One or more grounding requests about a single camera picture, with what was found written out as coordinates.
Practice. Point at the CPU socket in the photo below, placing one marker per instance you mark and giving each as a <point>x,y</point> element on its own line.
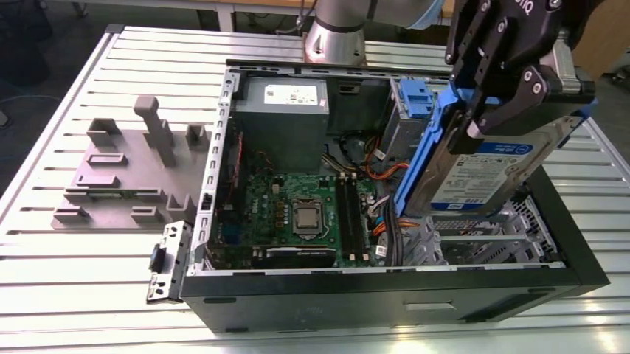
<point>306,201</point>

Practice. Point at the blue plastic drive latch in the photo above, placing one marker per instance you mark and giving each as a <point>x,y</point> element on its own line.
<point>416,97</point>

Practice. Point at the black graphics card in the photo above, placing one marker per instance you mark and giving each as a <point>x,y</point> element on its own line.
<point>296,258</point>

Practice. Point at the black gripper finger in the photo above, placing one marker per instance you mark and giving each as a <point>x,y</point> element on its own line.
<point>480,37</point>
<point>532,103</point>

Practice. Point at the wooden cabinet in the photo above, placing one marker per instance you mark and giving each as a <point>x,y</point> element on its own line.
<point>616,37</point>

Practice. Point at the green motherboard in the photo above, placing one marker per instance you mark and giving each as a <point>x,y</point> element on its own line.
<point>316,184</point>

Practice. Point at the black RAM slot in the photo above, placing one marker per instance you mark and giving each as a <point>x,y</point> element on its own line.
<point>358,217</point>
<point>346,217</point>

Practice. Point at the grey parts rack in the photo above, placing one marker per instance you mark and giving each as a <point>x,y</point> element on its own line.
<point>133,177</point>

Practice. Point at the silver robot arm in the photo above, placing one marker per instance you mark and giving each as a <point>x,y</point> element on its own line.
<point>334,40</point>

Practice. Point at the silver CPU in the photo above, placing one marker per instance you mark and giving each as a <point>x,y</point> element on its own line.
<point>308,217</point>

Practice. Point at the wooden desk white frame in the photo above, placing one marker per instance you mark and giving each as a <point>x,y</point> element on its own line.
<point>256,6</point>

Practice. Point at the black PC case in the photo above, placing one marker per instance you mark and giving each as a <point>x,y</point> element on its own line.
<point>345,306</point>

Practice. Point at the hard disk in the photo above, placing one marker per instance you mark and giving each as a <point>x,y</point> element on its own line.
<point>483,173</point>

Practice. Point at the metal optical drive cage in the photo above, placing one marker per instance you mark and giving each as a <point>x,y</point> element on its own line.
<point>404,136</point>

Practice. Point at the blue video port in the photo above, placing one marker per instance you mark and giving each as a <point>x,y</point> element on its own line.
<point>158,258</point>

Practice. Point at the metal disk bay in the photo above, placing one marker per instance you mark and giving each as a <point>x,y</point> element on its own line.
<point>492,239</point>

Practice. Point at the green RAM stick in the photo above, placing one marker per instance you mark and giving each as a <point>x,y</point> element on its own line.
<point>112,194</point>

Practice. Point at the grey power supply unit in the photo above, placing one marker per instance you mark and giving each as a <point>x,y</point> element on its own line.
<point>281,136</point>

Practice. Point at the metal card latch bracket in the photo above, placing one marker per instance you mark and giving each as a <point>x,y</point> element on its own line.
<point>180,239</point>

